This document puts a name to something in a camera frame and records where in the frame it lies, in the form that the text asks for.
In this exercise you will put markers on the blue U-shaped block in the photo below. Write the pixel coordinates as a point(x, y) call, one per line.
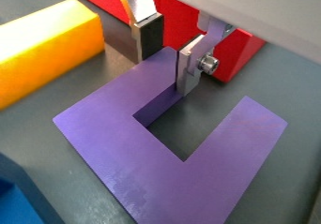
point(22, 204)

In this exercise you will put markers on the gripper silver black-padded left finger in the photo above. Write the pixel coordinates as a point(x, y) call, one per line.
point(146, 25)

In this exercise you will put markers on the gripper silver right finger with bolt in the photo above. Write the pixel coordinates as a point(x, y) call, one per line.
point(195, 58)

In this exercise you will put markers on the yellow long block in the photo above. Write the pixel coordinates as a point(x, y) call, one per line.
point(43, 45)

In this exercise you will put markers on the purple U-shaped block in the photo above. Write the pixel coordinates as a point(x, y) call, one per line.
point(164, 190)

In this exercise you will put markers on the red board with cutouts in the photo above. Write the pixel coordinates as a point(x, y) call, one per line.
point(234, 51)

